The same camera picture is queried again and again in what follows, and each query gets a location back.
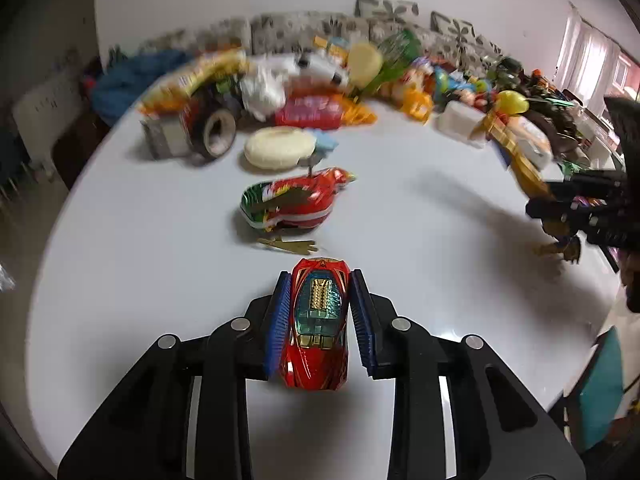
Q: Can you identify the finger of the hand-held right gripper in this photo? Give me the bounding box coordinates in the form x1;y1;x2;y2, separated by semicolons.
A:
525;195;626;243
547;171;626;200

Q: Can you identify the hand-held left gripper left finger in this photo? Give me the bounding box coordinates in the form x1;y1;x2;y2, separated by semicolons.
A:
57;271;293;480

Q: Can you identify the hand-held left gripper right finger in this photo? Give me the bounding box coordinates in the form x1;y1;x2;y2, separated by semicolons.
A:
350;269;586;480

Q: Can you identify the red toy car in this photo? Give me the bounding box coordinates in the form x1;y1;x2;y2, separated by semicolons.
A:
279;257;351;392

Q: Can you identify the white curtain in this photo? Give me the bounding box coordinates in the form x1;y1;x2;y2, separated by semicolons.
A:
555;10;626;97

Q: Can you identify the yellow plastic toy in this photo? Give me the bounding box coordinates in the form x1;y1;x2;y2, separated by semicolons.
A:
492;90;530;116

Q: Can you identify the red tin bird toy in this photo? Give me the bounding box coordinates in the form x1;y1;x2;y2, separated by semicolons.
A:
240;167;358;256

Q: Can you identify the white rectangular box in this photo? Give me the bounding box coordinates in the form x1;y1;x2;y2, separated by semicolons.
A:
437;100;488;148

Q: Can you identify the teal chair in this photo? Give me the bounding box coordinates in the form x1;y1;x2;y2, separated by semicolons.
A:
570;327;632;453

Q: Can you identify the white round foam disc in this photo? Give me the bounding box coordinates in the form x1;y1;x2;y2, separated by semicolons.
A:
244;127;317;171

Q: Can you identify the light blue toy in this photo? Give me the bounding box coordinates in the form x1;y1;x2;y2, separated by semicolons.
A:
300;130;339;167

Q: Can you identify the black tape roll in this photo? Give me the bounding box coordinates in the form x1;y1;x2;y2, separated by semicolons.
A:
192;107;237;161

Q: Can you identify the orange snack packet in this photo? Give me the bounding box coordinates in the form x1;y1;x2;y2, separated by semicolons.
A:
342;100;377;126

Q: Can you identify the red snack packet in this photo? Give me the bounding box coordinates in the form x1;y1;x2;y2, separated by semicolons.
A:
275;94;346;129

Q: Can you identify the grey cardboard box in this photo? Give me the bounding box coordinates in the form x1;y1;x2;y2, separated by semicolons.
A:
141;112;195;160

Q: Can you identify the green plastic bottle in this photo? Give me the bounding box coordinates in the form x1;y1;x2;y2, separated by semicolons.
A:
372;30;422;96

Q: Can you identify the white crumpled plastic bag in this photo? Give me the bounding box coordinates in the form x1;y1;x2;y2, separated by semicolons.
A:
240;57;289;121

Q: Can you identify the pale yellow round lid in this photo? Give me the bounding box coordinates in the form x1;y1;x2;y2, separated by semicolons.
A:
347;42;384;91

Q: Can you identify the long yellow snack packet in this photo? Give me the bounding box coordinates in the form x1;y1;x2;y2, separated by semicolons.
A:
139;50;249;114

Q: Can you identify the blue cloth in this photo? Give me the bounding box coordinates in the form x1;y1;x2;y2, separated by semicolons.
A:
92;50;198;122

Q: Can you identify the floral sofa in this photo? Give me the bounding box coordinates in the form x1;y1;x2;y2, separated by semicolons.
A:
140;0;506;77

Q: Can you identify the white cabinet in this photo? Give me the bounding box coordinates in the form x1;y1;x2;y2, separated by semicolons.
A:
12;67;84;171

